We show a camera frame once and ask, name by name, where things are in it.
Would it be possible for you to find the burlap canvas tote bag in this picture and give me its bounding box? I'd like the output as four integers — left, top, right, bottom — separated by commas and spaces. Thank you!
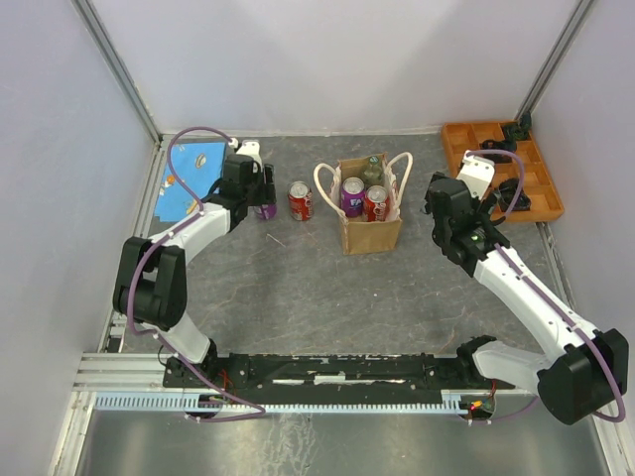
313, 152, 414, 255

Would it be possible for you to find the purple soda can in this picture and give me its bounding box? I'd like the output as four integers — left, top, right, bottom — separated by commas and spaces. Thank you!
340, 177, 365, 218
254, 204, 277, 220

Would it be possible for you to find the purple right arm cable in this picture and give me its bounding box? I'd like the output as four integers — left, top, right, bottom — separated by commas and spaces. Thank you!
465, 148, 627, 425

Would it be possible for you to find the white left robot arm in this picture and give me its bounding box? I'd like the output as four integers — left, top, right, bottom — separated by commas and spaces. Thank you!
113, 154, 276, 387

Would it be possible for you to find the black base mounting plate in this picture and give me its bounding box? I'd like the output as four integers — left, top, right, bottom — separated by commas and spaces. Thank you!
162, 352, 492, 404

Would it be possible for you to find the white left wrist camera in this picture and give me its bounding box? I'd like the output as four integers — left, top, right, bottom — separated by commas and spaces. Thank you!
228, 138, 263, 170

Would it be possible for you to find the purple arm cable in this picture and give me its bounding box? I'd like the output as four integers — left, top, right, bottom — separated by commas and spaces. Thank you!
465, 148, 627, 425
126, 126, 267, 423

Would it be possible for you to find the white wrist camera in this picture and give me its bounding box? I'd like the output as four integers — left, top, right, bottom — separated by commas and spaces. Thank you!
456, 151, 495, 200
228, 138, 263, 170

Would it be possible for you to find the clear glass bottle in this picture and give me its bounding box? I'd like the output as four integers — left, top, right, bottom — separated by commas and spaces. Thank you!
361, 156, 383, 189

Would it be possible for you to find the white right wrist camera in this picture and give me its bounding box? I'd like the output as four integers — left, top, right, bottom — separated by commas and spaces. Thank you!
456, 151, 495, 200

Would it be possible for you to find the red cola can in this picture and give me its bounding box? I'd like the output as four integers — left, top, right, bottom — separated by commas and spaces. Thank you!
363, 185, 389, 222
288, 180, 314, 221

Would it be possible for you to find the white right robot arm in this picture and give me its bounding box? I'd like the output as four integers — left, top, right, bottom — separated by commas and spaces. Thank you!
425, 173, 629, 424

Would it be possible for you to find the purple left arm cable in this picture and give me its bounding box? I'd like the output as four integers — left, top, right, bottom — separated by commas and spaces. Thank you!
126, 126, 267, 423

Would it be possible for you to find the dark item in tray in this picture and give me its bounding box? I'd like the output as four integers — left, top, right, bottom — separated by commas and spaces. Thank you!
501, 111, 533, 142

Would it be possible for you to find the light blue cable duct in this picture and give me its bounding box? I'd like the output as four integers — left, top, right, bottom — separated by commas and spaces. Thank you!
92, 389, 470, 414

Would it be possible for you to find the orange wooden compartment tray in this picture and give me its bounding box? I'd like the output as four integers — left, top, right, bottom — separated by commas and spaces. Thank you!
441, 121, 566, 223

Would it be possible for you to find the blue patterned cloth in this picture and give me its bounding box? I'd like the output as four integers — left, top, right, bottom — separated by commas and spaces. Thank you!
154, 142, 225, 223

